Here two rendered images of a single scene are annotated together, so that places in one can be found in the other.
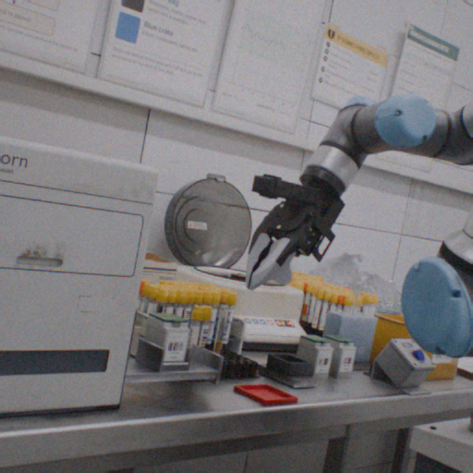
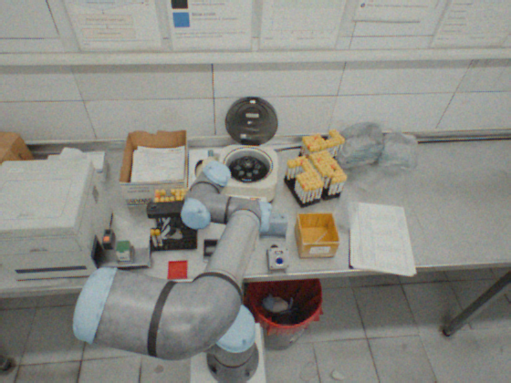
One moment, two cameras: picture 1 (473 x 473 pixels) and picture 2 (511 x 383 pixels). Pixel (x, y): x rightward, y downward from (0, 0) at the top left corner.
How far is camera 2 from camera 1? 131 cm
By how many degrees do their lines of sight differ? 55
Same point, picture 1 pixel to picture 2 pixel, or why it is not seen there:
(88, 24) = (154, 25)
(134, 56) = (192, 34)
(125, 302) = (83, 256)
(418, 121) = (193, 222)
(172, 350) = (122, 258)
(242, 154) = (288, 68)
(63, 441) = (69, 290)
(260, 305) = (240, 191)
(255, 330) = not seen: hidden behind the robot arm
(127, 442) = not seen: hidden behind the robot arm
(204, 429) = not seen: hidden behind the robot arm
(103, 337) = (79, 263)
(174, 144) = (234, 73)
